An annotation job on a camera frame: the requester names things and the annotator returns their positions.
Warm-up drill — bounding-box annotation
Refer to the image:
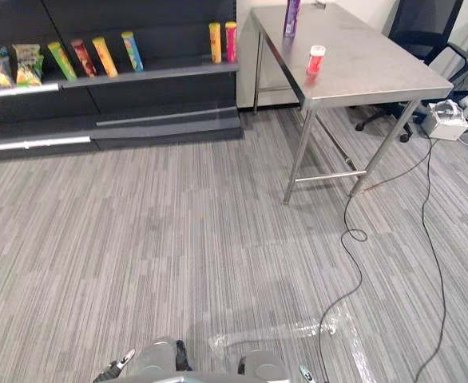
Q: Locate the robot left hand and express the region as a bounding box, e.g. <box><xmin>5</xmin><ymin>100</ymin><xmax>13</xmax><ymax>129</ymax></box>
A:
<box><xmin>93</xmin><ymin>347</ymin><xmax>137</xmax><ymax>383</ymax></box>

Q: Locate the dark grey shelf unit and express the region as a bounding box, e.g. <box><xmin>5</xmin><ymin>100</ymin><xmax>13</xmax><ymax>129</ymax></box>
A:
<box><xmin>0</xmin><ymin>0</ymin><xmax>245</xmax><ymax>163</ymax></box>

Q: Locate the lime green chips can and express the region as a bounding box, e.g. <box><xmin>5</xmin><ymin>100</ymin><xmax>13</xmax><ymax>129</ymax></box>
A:
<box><xmin>46</xmin><ymin>41</ymin><xmax>78</xmax><ymax>82</ymax></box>

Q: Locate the orange chips can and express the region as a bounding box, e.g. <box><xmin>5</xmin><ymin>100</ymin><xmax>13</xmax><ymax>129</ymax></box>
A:
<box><xmin>91</xmin><ymin>36</ymin><xmax>119</xmax><ymax>78</ymax></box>

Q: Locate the dark red chips can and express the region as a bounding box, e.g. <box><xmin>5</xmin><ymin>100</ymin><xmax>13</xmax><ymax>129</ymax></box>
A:
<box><xmin>69</xmin><ymin>38</ymin><xmax>98</xmax><ymax>78</ymax></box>

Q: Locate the blue chips can yellow lid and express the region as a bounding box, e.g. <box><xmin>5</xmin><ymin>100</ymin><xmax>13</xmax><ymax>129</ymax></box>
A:
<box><xmin>120</xmin><ymin>30</ymin><xmax>145</xmax><ymax>73</ymax></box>

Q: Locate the red gum container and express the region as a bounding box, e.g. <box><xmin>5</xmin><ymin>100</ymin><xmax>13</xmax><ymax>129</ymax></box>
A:
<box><xmin>306</xmin><ymin>44</ymin><xmax>327</xmax><ymax>76</ymax></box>

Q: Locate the pink chips can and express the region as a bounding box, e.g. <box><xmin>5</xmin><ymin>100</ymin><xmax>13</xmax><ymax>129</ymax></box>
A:
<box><xmin>224</xmin><ymin>21</ymin><xmax>239</xmax><ymax>64</ymax></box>

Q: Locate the purple chips can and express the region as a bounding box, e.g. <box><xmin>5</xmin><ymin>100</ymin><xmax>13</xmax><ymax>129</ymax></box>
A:
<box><xmin>283</xmin><ymin>0</ymin><xmax>302</xmax><ymax>39</ymax></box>

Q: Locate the clear plastic floor tape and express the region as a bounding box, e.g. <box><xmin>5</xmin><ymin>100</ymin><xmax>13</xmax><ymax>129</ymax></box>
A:
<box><xmin>208</xmin><ymin>306</ymin><xmax>365</xmax><ymax>383</ymax></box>

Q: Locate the white box device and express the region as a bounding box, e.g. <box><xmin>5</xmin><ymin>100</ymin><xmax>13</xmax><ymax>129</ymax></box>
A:
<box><xmin>420</xmin><ymin>100</ymin><xmax>468</xmax><ymax>141</ymax></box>

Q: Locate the green yellow snack bag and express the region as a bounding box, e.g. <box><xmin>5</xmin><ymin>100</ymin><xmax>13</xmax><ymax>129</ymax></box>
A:
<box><xmin>10</xmin><ymin>43</ymin><xmax>45</xmax><ymax>88</ymax></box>

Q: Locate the stainless steel table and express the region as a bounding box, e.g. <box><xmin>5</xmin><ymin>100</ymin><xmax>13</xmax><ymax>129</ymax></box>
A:
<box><xmin>248</xmin><ymin>2</ymin><xmax>455</xmax><ymax>206</ymax></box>

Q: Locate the grey white chair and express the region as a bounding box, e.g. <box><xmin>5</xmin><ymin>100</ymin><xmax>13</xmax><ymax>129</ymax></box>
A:
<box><xmin>428</xmin><ymin>38</ymin><xmax>468</xmax><ymax>83</ymax></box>

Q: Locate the black office chair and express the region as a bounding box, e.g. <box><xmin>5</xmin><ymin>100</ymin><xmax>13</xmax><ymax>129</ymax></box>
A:
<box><xmin>355</xmin><ymin>0</ymin><xmax>465</xmax><ymax>144</ymax></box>

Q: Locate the long black cable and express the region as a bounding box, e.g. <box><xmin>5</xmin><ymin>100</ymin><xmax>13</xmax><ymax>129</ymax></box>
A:
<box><xmin>317</xmin><ymin>131</ymin><xmax>434</xmax><ymax>383</ymax></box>

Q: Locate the thin black cable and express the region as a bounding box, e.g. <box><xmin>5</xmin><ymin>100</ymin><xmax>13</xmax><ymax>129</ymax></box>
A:
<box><xmin>414</xmin><ymin>135</ymin><xmax>447</xmax><ymax>383</ymax></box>

